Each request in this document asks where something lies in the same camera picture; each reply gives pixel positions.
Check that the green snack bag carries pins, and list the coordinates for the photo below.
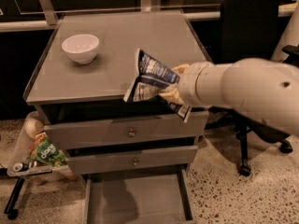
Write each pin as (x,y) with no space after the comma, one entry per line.
(44,151)

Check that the grey drawer cabinet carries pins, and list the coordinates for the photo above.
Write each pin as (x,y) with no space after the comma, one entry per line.
(63,91)

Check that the soda can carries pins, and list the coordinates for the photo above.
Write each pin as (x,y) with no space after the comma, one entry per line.
(20,167)

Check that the top grey drawer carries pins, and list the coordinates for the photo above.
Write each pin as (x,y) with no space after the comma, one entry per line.
(109,132)

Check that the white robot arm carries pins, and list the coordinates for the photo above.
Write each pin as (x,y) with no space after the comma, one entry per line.
(258,89)

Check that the white ceramic bowl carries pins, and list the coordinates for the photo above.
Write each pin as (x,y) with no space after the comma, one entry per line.
(82,48)

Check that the middle grey drawer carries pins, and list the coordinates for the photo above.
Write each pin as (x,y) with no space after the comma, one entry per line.
(101,163)

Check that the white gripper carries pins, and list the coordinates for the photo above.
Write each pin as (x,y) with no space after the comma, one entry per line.
(188,85)

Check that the blue chip bag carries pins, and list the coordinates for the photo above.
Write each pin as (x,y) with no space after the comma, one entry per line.
(151,76)

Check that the black office chair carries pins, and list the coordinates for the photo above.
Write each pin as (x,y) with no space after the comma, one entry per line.
(248,29)

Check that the black cart leg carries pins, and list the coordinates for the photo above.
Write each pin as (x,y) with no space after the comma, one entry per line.
(10,211)

